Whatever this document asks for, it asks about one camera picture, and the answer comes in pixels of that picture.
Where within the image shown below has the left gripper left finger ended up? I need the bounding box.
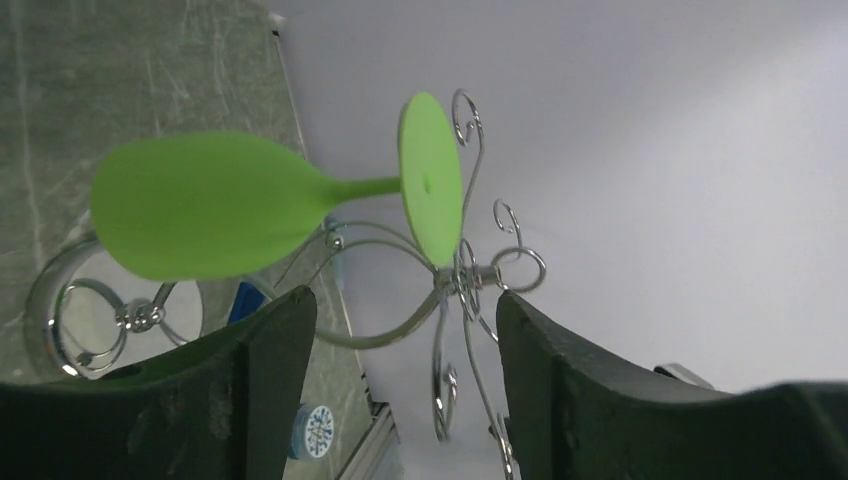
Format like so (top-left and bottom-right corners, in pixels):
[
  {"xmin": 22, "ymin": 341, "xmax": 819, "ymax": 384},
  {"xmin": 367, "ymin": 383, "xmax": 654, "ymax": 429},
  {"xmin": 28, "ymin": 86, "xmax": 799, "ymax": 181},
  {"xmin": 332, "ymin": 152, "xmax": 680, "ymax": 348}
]
[{"xmin": 1, "ymin": 286, "xmax": 317, "ymax": 479}]

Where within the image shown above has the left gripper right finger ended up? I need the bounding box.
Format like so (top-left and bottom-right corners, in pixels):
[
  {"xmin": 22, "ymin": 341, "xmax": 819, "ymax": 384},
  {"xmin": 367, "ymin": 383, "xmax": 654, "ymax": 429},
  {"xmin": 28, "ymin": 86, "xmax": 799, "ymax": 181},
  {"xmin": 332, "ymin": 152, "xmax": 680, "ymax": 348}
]
[{"xmin": 496, "ymin": 292, "xmax": 847, "ymax": 479}]

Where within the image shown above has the green plastic wine glass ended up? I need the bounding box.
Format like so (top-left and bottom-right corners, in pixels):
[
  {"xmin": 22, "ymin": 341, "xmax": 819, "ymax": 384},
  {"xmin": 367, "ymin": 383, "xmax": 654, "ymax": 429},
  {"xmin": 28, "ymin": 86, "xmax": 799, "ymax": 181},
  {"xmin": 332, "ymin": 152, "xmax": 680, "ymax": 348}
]
[{"xmin": 89, "ymin": 91, "xmax": 463, "ymax": 282}]

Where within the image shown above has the chrome wine glass rack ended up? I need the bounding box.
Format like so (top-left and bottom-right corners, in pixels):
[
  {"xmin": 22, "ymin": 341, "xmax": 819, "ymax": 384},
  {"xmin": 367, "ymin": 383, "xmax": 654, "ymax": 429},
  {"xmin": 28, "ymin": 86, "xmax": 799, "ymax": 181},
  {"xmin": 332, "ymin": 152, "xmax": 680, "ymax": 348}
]
[{"xmin": 25, "ymin": 88, "xmax": 549, "ymax": 480}]

